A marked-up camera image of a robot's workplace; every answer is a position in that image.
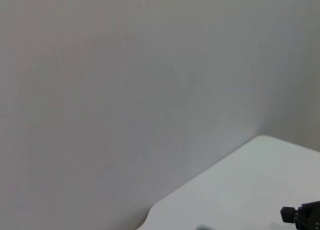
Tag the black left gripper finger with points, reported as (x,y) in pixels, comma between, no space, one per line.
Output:
(305,212)

